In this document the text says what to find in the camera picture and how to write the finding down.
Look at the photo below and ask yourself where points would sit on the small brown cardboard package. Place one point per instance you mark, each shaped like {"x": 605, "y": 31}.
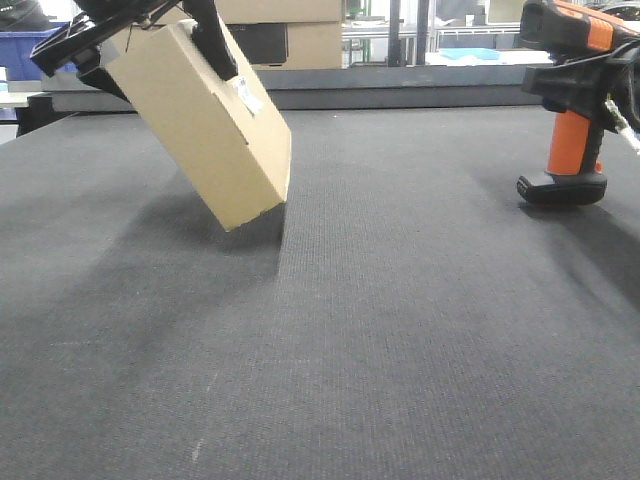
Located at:
{"x": 239, "y": 166}

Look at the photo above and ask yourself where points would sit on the blue tray on table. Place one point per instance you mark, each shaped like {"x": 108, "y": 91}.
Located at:
{"x": 472, "y": 54}

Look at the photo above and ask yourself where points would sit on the blue plastic crate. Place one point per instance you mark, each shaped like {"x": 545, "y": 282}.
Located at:
{"x": 16, "y": 48}

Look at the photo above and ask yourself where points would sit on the orange black barcode scanner gun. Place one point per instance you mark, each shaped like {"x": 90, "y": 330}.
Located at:
{"x": 573, "y": 174}

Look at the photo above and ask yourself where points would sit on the black bag in crate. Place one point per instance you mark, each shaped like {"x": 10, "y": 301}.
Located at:
{"x": 23, "y": 15}

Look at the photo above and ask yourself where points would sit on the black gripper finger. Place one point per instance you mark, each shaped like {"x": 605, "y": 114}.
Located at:
{"x": 584, "y": 85}

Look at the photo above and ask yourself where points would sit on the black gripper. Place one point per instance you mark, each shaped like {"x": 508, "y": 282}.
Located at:
{"x": 79, "y": 40}

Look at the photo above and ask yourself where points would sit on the white barcode label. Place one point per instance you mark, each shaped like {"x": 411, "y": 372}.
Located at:
{"x": 252, "y": 103}

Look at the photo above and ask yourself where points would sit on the black vertical pole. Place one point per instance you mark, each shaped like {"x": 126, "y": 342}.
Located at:
{"x": 422, "y": 27}

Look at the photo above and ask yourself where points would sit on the large printed cardboard box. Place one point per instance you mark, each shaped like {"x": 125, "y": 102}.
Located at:
{"x": 289, "y": 35}

